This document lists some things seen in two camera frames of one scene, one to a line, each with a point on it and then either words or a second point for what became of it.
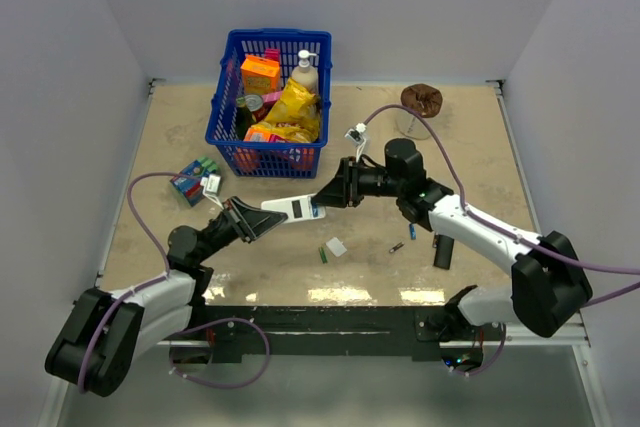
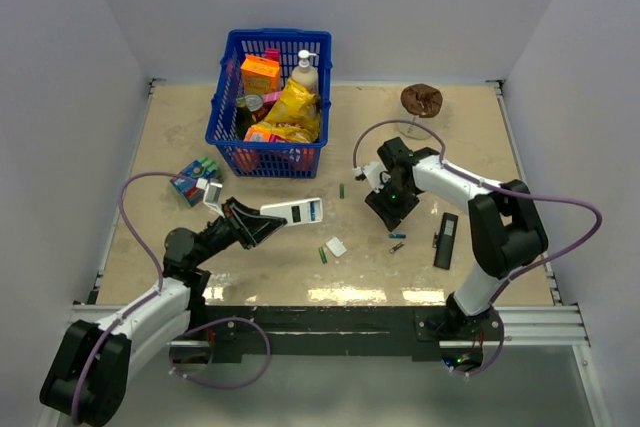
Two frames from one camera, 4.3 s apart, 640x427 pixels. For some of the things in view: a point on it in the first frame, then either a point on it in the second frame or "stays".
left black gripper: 254,221 stays
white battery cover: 336,247 stays
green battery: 324,255 stays
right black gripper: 344,189 -> 391,215
